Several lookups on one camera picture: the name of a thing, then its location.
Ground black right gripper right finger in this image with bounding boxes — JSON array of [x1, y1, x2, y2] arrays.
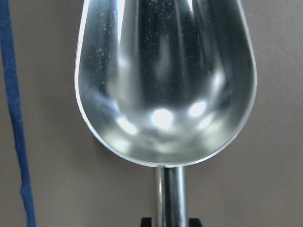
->
[[188, 218, 202, 227]]

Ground silver metal ice scoop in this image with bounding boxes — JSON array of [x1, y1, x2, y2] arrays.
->
[[74, 0, 258, 227]]

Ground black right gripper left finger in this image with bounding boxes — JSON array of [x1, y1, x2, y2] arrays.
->
[[140, 217, 153, 227]]

